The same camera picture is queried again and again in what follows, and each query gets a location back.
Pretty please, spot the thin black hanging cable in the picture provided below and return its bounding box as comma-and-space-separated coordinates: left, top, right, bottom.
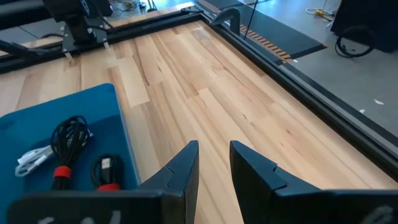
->
243, 0, 259, 40

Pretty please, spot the black curved bracket mount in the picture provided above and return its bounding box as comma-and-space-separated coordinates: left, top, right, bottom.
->
210, 7, 242, 35

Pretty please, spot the blue plastic bin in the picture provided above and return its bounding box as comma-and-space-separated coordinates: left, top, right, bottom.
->
0, 82, 141, 224

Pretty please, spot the black cable coil on floor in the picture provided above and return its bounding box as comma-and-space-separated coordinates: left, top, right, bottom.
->
334, 26, 376, 59

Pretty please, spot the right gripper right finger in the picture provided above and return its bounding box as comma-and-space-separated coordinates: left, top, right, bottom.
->
229, 139, 398, 224

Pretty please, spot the yellow and white floor cable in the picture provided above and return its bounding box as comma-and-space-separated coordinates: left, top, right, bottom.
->
305, 7, 336, 22

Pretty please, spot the black aluminium table frame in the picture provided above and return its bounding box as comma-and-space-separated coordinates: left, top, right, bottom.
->
0, 6, 398, 183

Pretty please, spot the white USB cable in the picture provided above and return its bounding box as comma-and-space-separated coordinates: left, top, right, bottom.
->
14, 131, 95, 179

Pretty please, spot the black floor mat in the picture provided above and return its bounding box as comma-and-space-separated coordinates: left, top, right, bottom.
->
195, 0, 327, 60

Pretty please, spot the large black cable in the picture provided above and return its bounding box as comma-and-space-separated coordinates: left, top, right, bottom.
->
50, 115, 91, 191

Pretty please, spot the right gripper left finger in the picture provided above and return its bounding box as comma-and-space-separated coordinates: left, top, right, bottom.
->
7, 139, 200, 224

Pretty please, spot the small black USB cable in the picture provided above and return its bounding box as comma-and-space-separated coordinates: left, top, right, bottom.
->
90, 154, 126, 192

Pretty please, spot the black cabinet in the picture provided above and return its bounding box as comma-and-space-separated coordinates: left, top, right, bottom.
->
330, 0, 398, 53

